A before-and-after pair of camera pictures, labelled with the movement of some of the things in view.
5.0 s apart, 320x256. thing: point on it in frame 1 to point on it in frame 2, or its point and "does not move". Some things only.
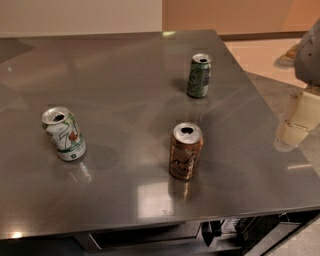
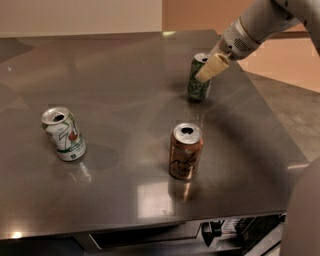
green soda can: (200, 72) does not move
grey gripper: (310, 56) to (235, 42)
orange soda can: (185, 143) does not move
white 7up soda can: (60, 125) does not move
